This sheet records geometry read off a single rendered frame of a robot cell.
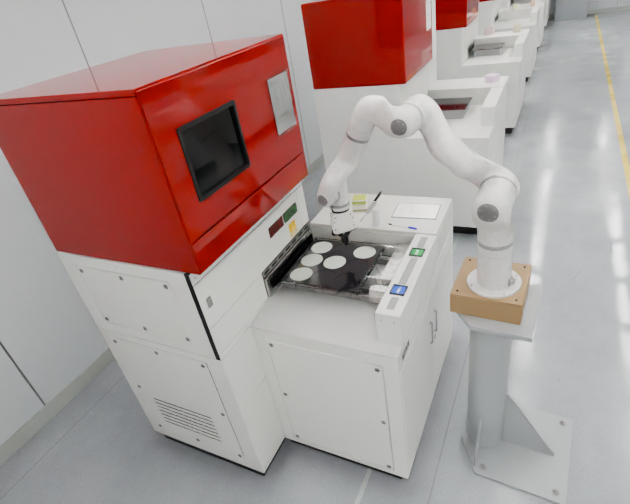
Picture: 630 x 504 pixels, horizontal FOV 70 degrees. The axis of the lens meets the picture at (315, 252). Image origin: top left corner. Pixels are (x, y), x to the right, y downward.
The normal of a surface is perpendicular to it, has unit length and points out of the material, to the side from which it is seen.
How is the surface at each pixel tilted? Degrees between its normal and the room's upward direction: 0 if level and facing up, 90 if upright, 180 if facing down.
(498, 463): 0
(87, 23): 90
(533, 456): 0
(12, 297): 90
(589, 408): 0
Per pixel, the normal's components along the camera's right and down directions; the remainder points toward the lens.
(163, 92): 0.89, 0.11
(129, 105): -0.43, 0.54
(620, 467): -0.16, -0.84
